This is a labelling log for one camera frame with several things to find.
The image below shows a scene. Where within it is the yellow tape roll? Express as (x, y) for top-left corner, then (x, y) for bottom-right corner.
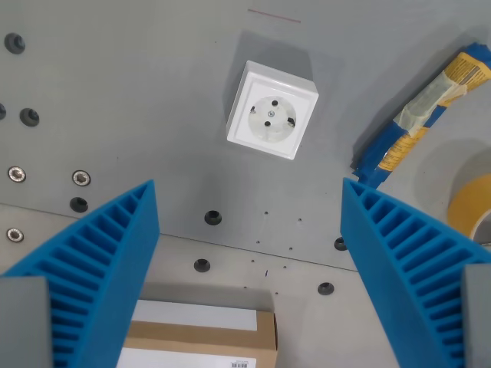
(447, 174), (491, 246)

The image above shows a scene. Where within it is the blue and yellow bag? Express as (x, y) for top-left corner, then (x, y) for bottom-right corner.
(349, 41), (491, 189)

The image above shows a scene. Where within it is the cardboard box with white labels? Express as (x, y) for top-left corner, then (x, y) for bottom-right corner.
(117, 298), (278, 368)

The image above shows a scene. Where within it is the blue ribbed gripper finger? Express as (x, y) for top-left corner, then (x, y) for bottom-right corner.
(340, 176), (491, 368)
(0, 179), (160, 368)

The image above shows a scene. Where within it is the white wall socket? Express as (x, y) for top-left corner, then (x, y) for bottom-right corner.
(226, 59), (320, 162)

